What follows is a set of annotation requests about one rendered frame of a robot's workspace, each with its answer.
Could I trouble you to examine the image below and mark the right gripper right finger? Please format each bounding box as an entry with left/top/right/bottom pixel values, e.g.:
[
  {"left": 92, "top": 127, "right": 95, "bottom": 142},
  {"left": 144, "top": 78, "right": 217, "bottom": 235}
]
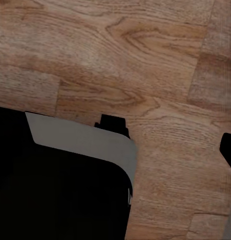
[{"left": 219, "top": 133, "right": 231, "bottom": 167}]

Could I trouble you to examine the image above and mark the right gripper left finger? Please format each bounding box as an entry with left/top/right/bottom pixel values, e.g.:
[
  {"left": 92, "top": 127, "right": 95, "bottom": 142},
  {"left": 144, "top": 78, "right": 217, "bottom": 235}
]
[{"left": 0, "top": 133, "right": 22, "bottom": 186}]

